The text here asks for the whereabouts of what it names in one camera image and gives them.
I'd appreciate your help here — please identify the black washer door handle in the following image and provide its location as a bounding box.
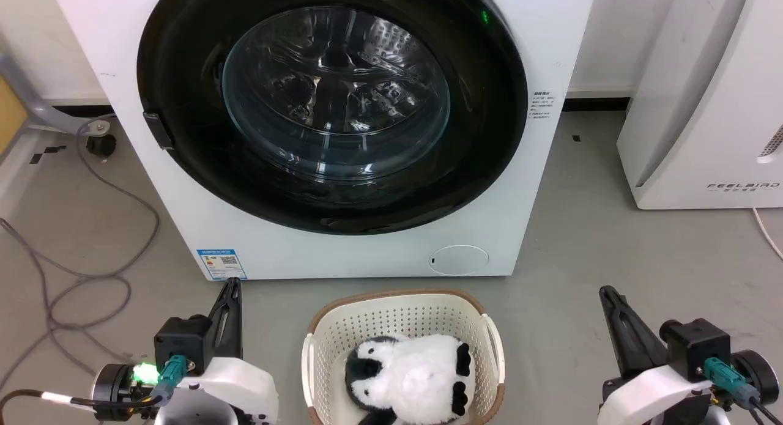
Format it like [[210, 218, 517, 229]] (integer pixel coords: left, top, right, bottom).
[[143, 111, 175, 150]]

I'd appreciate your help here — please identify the blue energy label sticker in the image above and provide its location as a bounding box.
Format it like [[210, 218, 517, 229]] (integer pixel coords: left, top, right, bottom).
[[196, 248, 248, 281]]

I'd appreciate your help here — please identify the grey metal stand leg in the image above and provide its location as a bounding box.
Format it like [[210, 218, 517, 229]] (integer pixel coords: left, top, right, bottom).
[[0, 51, 112, 137]]

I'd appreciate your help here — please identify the grey floor cable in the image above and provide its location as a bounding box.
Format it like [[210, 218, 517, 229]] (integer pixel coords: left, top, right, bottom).
[[0, 114, 161, 394]]

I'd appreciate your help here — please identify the white front-load washing machine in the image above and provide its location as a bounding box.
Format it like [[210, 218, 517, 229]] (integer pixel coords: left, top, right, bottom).
[[49, 0, 598, 281]]

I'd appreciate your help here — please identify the oval white filter cover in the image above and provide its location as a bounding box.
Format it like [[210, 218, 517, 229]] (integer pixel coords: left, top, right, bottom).
[[428, 245, 489, 276]]

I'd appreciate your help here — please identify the white power cord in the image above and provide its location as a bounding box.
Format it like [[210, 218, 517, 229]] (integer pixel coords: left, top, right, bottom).
[[751, 207, 783, 261]]

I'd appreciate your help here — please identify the cream perforated laundry basket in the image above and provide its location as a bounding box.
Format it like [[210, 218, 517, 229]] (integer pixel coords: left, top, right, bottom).
[[301, 289, 507, 425]]

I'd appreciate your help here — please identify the white Feelbird appliance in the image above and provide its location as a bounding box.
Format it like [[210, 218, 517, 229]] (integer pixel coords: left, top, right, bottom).
[[616, 0, 783, 210]]

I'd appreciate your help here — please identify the wooden panel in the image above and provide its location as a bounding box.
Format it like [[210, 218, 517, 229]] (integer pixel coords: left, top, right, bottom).
[[0, 76, 29, 157]]

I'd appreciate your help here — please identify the small text label sticker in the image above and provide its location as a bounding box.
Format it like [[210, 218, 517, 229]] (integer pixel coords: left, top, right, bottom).
[[530, 89, 556, 127]]

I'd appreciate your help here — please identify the right arm cable teal plug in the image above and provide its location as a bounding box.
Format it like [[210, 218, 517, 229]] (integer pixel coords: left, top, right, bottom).
[[703, 357, 783, 425]]

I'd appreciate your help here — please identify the black and white panda plush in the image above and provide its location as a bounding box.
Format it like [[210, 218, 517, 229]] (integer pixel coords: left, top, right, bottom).
[[344, 334, 475, 425]]

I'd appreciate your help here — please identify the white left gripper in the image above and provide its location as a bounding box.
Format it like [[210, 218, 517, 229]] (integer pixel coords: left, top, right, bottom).
[[154, 278, 280, 425]]

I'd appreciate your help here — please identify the round black glass washer door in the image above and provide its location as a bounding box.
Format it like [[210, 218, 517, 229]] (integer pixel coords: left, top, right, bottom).
[[136, 0, 529, 235]]

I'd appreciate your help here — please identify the black caster wheel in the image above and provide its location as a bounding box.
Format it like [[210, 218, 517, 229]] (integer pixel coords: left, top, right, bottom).
[[86, 133, 117, 157]]

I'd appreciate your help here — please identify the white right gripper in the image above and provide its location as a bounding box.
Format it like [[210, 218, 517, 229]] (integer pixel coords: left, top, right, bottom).
[[597, 285, 716, 425]]

